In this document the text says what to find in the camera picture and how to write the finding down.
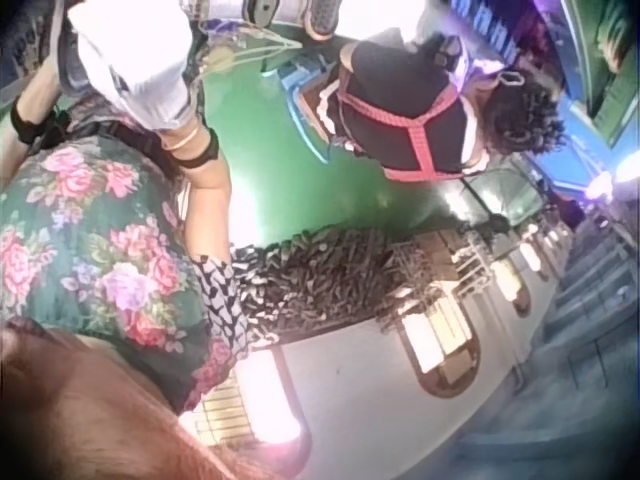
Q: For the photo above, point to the black wrist band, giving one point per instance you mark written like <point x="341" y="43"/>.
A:
<point x="24" y="120"/>
<point x="202" y="152"/>

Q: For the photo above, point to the white black round object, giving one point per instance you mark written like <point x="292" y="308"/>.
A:
<point x="258" y="10"/>

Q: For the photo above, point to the heap of black-white patterned fabric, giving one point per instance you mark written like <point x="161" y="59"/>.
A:
<point x="330" y="282"/>

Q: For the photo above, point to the pale dotted shoe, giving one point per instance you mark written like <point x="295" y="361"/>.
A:
<point x="321" y="17"/>

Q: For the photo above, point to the gold bangle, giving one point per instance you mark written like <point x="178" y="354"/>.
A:
<point x="181" y="142"/>

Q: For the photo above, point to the row of arched lit panels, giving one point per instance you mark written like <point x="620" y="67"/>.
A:
<point x="435" y="335"/>

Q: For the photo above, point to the blue rack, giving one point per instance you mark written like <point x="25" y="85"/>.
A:
<point x="482" y="30"/>

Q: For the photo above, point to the person's left hand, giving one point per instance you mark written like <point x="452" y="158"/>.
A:
<point x="40" y="85"/>

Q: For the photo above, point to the blue plastic crate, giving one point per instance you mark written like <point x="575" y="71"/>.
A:
<point x="300" y="97"/>

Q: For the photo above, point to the white cloth garment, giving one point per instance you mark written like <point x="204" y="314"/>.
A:
<point x="132" y="65"/>

